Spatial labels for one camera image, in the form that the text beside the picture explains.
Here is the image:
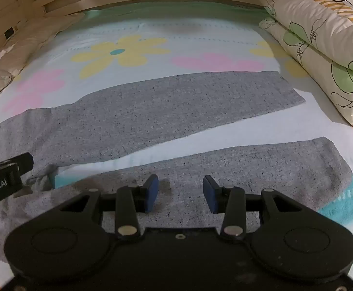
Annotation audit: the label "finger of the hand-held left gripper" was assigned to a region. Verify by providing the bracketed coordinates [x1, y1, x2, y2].
[0, 153, 34, 174]

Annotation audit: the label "floral bed sheet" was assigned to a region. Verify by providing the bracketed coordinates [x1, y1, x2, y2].
[0, 1, 353, 291]

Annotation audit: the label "grey pants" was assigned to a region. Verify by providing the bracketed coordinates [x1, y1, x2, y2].
[0, 71, 353, 263]

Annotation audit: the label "folded floral quilt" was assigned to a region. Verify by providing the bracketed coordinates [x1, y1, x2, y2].
[258, 0, 353, 130]

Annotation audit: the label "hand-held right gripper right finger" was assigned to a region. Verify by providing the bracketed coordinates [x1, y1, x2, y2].
[203, 175, 309, 241]

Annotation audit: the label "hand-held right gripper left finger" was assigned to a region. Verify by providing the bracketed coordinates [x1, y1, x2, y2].
[58, 174, 159, 240]

